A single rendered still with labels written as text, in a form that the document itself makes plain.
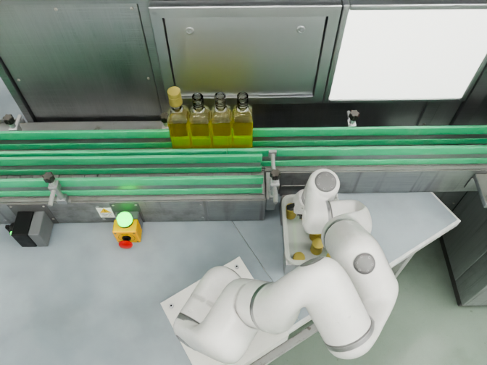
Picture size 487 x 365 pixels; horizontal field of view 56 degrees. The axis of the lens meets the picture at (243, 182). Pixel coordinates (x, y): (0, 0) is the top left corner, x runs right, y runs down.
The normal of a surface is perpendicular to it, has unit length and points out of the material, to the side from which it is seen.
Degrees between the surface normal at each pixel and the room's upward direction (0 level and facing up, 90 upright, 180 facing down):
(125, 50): 91
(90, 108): 90
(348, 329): 43
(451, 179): 90
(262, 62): 90
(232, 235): 0
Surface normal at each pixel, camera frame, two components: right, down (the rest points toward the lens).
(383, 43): 0.01, 0.84
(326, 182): 0.00, -0.31
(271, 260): 0.00, -0.55
